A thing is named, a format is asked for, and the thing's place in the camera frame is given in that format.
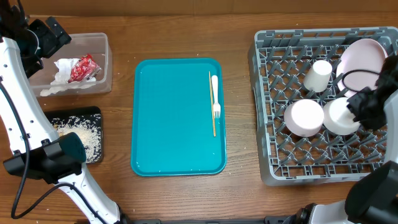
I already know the white bowl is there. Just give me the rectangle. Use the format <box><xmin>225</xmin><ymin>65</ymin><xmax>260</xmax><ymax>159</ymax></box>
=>
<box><xmin>323</xmin><ymin>97</ymin><xmax>360</xmax><ymax>135</ymax></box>

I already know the pink round plate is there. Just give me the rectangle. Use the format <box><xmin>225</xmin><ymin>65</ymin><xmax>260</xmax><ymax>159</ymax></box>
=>
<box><xmin>336</xmin><ymin>39</ymin><xmax>387</xmax><ymax>90</ymax></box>

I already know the white napkin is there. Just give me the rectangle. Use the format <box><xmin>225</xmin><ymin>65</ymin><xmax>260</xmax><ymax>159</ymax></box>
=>
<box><xmin>40</xmin><ymin>58</ymin><xmax>94</xmax><ymax>96</ymax></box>

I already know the red snack wrapper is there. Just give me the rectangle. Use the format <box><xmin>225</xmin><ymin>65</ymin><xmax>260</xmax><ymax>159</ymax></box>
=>
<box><xmin>68</xmin><ymin>54</ymin><xmax>102</xmax><ymax>83</ymax></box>

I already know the white paper cup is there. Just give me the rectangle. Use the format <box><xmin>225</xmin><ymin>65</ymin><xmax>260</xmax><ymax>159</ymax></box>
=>
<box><xmin>303</xmin><ymin>60</ymin><xmax>332</xmax><ymax>93</ymax></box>

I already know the pink bowl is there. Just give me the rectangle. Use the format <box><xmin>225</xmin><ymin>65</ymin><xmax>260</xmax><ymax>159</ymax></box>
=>
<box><xmin>284</xmin><ymin>99</ymin><xmax>324</xmax><ymax>137</ymax></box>

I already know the white plastic fork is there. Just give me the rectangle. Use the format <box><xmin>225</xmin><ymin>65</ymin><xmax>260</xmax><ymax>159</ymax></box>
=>
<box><xmin>211</xmin><ymin>75</ymin><xmax>221</xmax><ymax>118</ymax></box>

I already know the wooden chopstick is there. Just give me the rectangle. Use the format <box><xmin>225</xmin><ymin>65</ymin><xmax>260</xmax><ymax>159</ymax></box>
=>
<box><xmin>208</xmin><ymin>71</ymin><xmax>216</xmax><ymax>138</ymax></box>

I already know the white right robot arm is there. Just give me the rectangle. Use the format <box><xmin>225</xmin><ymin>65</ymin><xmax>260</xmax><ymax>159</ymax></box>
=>
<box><xmin>285</xmin><ymin>55</ymin><xmax>397</xmax><ymax>224</ymax></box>

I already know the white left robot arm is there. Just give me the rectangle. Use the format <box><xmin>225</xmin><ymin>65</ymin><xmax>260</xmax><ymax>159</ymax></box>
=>
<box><xmin>1</xmin><ymin>16</ymin><xmax>129</xmax><ymax>223</ymax></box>

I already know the black food waste tray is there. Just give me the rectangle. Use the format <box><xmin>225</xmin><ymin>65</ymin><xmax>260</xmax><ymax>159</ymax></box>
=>
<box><xmin>45</xmin><ymin>106</ymin><xmax>103</xmax><ymax>164</ymax></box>

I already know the grey dishwasher rack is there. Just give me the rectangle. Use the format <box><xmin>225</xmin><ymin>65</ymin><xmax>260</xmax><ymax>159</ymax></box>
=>
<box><xmin>248</xmin><ymin>27</ymin><xmax>397</xmax><ymax>186</ymax></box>

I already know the clear plastic bin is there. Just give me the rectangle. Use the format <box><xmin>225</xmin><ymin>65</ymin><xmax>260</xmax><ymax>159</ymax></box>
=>
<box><xmin>28</xmin><ymin>33</ymin><xmax>113</xmax><ymax>97</ymax></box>

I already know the pile of peanuts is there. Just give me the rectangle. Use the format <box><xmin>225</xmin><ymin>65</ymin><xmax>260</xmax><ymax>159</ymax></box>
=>
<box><xmin>53</xmin><ymin>124</ymin><xmax>64</xmax><ymax>137</ymax></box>

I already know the pile of white rice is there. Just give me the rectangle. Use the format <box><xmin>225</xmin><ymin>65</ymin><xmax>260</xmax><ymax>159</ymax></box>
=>
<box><xmin>50</xmin><ymin>113</ymin><xmax>103</xmax><ymax>164</ymax></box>

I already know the teal serving tray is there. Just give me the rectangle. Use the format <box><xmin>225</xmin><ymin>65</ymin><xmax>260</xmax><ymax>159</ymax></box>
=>
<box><xmin>131</xmin><ymin>58</ymin><xmax>227</xmax><ymax>177</ymax></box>

